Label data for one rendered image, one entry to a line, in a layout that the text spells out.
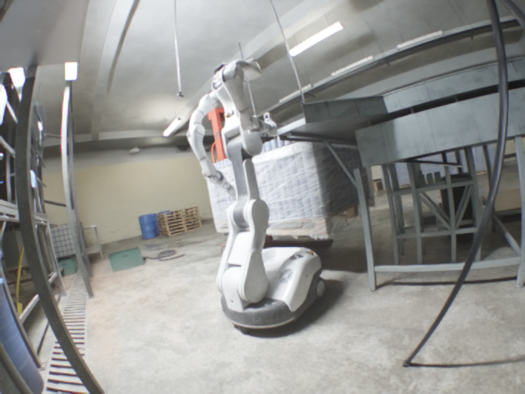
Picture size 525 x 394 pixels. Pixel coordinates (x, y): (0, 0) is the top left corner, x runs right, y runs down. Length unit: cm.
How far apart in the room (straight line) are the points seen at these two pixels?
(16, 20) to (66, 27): 23
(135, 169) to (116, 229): 270
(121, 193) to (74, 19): 924
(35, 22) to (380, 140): 173
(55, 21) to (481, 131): 190
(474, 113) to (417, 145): 39
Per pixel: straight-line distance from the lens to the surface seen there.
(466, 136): 130
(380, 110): 129
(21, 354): 150
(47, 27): 110
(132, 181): 1015
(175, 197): 1055
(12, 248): 334
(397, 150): 131
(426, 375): 101
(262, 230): 124
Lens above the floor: 77
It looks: 1 degrees down
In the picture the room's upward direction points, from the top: 12 degrees counter-clockwise
